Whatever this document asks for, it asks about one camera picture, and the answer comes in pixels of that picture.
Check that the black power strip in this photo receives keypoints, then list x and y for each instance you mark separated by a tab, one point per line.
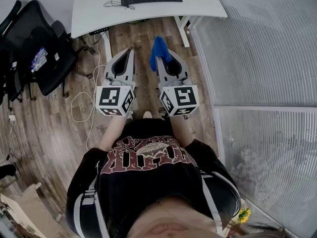
99	31

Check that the pack of water bottles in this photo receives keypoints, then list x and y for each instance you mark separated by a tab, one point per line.
39	58

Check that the white desk leg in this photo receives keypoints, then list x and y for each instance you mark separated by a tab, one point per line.
182	31
107	46

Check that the person's right forearm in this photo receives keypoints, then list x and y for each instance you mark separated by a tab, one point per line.
182	130

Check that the blue cloth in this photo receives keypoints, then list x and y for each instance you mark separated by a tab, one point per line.
158	46

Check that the person's left forearm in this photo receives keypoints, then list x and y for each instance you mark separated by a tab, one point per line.
112	133

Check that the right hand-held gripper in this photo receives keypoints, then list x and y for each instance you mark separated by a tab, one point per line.
182	97

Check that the white power adapter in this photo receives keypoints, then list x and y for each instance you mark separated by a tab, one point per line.
12	118

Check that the black equipment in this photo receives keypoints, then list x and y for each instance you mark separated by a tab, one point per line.
7	171

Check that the person's shoe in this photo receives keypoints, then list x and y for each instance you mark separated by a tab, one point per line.
130	115
147	114

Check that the black office chair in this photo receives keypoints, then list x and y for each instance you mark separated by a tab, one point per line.
57	66

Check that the person's left shoe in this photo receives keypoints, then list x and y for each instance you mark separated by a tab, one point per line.
130	115

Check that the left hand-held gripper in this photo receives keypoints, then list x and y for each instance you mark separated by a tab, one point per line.
109	97

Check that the ribbed glass partition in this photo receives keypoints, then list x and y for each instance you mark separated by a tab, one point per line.
260	58

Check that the beige cardboard box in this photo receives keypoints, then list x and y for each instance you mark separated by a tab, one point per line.
29	207

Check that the person's black printed shirt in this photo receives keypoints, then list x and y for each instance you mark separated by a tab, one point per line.
148	182

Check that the person's face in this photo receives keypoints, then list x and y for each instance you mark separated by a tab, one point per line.
168	222

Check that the person's right shoe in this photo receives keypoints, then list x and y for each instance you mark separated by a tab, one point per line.
147	114

